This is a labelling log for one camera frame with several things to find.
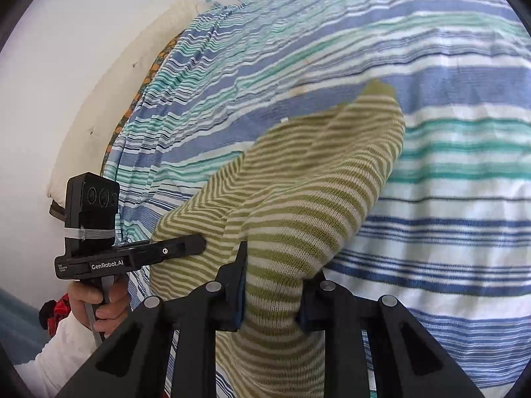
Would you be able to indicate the person's left forearm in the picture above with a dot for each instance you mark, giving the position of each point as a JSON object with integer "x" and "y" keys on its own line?
{"x": 62, "y": 360}

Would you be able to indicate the beige headboard cushion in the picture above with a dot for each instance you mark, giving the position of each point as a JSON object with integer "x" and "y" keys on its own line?
{"x": 103, "y": 103}

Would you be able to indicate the blue striped blanket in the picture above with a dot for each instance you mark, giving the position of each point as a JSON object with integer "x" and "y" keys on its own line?
{"x": 456, "y": 132}

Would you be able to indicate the green striped cardigan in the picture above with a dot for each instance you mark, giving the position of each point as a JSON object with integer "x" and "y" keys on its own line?
{"x": 311, "y": 174}

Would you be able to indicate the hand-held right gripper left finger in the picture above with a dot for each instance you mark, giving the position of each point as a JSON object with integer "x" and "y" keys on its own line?
{"x": 239, "y": 298}

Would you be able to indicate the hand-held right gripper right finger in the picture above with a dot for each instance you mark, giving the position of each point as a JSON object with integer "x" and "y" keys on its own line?
{"x": 307, "y": 315}

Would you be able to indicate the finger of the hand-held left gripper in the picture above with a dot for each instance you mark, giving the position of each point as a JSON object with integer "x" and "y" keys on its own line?
{"x": 178, "y": 248}

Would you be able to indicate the red and black cloth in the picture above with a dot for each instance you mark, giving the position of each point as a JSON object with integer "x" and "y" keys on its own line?
{"x": 58, "y": 309}

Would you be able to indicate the person's left hand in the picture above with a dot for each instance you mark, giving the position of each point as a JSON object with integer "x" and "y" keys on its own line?
{"x": 81, "y": 296}

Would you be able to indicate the orange patterned bedsheet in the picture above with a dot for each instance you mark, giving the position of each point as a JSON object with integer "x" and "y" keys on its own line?
{"x": 147, "y": 76}

